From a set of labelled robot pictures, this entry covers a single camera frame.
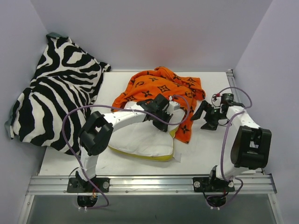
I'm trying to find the orange patterned pillowcase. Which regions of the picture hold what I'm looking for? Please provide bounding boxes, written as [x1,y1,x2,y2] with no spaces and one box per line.
[112,67,206,144]

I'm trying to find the white pillow yellow side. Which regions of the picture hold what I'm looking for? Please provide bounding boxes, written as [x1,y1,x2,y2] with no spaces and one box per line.
[108,102,184,161]

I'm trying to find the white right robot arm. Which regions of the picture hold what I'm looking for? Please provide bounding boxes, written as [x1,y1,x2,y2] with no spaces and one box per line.
[191,93,272,191]

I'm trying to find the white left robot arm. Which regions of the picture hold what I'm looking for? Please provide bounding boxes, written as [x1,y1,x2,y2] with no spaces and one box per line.
[76,94,180,192]

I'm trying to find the zebra print pillow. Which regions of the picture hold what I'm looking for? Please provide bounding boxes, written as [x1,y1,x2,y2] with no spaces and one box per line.
[5,33,111,154]

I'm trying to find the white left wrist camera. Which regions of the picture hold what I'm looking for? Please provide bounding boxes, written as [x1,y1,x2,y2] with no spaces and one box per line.
[166,96,180,114]

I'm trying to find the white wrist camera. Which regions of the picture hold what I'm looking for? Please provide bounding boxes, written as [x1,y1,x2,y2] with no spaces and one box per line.
[211,93,221,107]
[166,96,180,114]

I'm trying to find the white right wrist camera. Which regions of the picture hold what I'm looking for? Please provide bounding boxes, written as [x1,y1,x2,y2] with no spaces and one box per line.
[211,93,221,107]

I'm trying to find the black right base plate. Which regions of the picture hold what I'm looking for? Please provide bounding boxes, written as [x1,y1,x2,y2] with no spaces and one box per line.
[192,177,235,193]

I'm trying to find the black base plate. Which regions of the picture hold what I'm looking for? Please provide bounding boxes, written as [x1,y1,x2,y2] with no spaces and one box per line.
[66,177,110,193]
[192,177,235,193]

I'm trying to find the aluminium mounting rail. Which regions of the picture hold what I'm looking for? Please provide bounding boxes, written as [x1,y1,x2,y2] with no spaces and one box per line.
[26,173,277,196]

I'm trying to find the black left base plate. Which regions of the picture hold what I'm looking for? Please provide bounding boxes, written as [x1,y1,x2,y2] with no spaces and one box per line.
[66,177,110,193]

